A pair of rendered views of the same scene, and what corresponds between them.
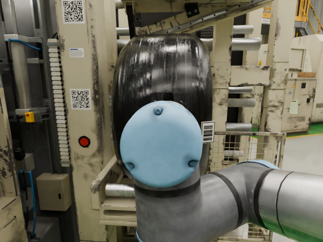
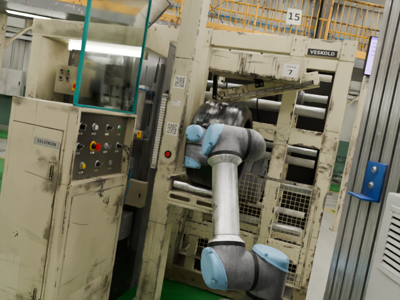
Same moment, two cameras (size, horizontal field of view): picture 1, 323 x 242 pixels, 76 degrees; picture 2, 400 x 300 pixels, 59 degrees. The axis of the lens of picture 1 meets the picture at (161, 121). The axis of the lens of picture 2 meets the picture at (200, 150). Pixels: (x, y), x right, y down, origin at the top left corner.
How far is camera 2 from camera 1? 1.40 m
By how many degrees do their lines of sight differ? 15
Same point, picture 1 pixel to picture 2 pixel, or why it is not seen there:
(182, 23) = (250, 90)
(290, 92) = not seen: outside the picture
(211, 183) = not seen: hidden behind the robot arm
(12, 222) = (122, 186)
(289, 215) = not seen: hidden behind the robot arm
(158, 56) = (215, 113)
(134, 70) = (202, 117)
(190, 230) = (196, 154)
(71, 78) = (169, 116)
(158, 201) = (190, 145)
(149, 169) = (190, 136)
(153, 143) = (191, 131)
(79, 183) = (158, 180)
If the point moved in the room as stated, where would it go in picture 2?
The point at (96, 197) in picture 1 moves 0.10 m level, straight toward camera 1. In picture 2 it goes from (168, 183) to (168, 187)
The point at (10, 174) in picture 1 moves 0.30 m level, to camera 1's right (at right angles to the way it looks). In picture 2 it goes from (127, 161) to (174, 170)
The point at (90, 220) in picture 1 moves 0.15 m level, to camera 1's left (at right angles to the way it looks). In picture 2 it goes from (159, 206) to (137, 201)
